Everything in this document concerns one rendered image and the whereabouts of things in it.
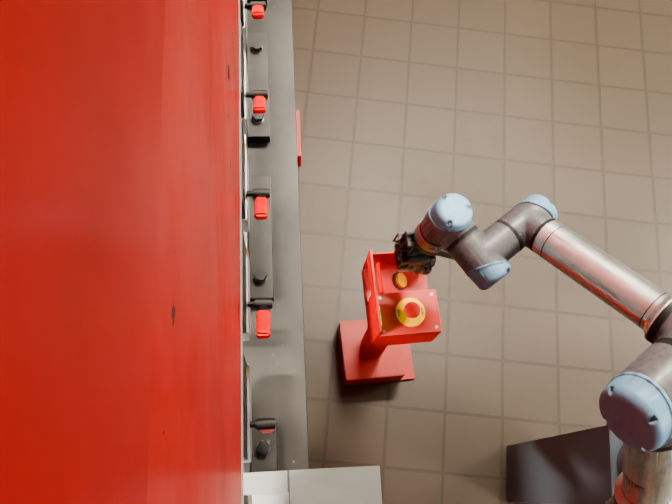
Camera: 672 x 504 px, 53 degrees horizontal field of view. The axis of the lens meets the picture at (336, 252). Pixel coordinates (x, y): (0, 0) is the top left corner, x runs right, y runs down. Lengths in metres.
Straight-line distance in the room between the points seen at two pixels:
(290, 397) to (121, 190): 1.34
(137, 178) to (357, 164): 2.48
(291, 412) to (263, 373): 0.10
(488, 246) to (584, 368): 1.35
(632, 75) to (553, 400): 1.44
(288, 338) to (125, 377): 1.35
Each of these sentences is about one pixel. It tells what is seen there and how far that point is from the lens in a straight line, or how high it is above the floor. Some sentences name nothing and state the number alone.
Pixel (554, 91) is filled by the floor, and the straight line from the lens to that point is 3.02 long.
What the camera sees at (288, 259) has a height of 0.88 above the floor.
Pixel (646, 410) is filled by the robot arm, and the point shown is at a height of 1.35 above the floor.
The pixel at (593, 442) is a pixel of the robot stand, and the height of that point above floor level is 0.69.
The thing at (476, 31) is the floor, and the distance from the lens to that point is 3.08.
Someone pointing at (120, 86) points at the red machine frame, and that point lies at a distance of 0.17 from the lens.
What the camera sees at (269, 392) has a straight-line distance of 1.49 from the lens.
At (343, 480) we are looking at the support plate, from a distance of 1.36.
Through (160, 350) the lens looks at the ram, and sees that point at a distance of 0.33.
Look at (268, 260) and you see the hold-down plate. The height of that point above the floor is 0.90.
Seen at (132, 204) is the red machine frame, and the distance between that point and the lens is 0.18.
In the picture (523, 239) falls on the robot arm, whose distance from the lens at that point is 1.36.
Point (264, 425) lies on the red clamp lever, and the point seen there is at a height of 1.25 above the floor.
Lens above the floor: 2.35
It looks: 70 degrees down
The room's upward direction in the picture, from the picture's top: 12 degrees clockwise
